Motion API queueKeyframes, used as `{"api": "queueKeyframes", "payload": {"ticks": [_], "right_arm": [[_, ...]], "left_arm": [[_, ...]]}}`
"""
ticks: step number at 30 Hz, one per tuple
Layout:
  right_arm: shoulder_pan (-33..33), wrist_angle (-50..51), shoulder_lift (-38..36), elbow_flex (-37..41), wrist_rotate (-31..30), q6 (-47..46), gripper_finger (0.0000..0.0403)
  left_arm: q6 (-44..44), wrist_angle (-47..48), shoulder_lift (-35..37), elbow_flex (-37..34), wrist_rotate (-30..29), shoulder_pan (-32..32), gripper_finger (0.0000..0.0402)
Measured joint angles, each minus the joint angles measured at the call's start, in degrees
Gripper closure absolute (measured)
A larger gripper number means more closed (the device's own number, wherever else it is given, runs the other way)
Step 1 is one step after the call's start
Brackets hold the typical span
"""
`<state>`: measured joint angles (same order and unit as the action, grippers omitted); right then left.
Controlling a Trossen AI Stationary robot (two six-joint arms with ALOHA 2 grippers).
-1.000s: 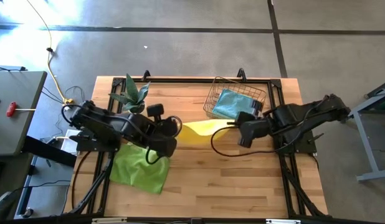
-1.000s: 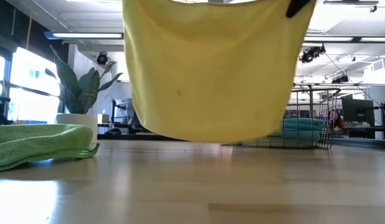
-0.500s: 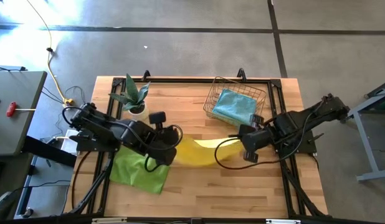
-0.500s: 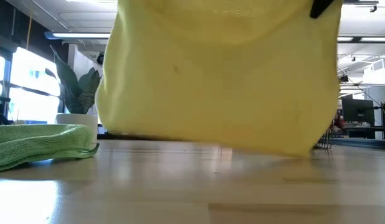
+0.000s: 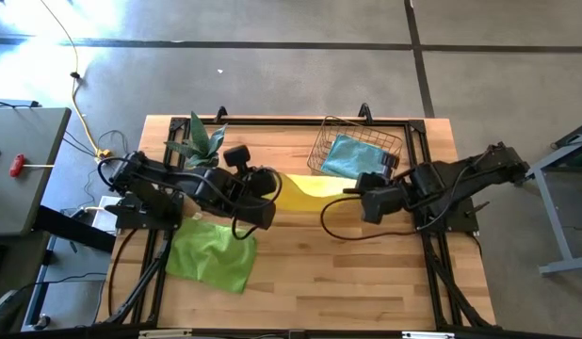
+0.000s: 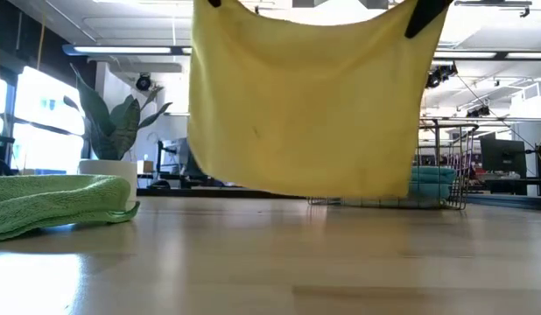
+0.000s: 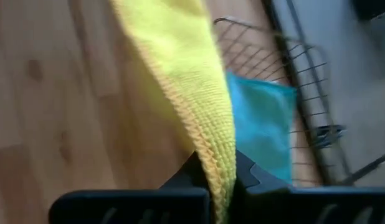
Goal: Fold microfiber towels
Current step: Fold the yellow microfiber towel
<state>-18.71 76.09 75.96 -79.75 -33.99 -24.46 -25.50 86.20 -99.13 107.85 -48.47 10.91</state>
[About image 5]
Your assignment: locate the yellow extension cable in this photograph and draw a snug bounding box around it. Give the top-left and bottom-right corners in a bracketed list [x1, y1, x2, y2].
[39, 0, 114, 161]

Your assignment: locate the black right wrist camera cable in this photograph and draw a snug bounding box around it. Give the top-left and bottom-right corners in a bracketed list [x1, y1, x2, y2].
[318, 195, 419, 242]

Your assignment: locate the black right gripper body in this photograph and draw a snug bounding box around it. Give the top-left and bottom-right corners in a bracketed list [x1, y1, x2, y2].
[356, 171, 412, 216]

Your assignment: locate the black aluminium table frame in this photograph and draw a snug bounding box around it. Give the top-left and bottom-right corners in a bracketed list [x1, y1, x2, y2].
[96, 102, 498, 331]

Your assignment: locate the green microfiber towel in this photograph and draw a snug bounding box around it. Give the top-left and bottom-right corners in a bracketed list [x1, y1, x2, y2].
[165, 214, 259, 295]

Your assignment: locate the black left wrist camera cable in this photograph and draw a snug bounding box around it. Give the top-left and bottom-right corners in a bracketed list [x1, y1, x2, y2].
[96, 156, 283, 241]

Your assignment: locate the black device with indicator light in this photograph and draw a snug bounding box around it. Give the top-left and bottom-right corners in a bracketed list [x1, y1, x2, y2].
[0, 289, 26, 335]

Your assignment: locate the yellow microfiber towel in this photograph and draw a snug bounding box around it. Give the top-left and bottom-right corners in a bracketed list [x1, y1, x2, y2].
[266, 171, 367, 214]

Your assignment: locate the black table foot beam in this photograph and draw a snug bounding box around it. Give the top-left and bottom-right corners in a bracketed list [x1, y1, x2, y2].
[33, 204, 118, 254]

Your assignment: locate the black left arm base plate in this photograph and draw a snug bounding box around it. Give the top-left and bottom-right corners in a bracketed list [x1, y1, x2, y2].
[105, 192, 185, 231]

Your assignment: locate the dark grey work table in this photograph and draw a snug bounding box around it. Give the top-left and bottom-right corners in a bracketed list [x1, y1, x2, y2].
[0, 106, 73, 237]

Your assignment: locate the silver metal bracket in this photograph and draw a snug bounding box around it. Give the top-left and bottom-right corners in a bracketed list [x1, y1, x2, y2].
[401, 331, 456, 339]
[138, 329, 193, 339]

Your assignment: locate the green plant in white pot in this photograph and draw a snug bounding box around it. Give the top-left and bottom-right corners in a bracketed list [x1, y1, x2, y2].
[164, 110, 229, 170]

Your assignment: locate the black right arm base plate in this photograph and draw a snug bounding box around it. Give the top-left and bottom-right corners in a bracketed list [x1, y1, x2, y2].
[412, 195, 490, 235]

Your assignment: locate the light grey metal table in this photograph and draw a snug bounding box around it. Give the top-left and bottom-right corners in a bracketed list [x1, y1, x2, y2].
[525, 119, 582, 277]

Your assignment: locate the white box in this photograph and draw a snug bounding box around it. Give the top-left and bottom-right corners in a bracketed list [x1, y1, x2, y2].
[89, 196, 122, 236]

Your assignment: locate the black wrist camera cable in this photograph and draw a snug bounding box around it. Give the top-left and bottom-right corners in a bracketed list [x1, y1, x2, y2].
[96, 156, 283, 241]
[318, 195, 419, 242]

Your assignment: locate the red-handled screwdriver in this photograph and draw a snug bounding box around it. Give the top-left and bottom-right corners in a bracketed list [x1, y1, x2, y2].
[8, 153, 56, 179]

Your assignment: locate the copper wire basket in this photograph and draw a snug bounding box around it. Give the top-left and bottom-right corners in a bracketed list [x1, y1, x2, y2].
[306, 115, 404, 179]

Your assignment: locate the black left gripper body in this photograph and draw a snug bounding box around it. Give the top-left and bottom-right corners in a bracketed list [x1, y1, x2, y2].
[232, 165, 279, 213]

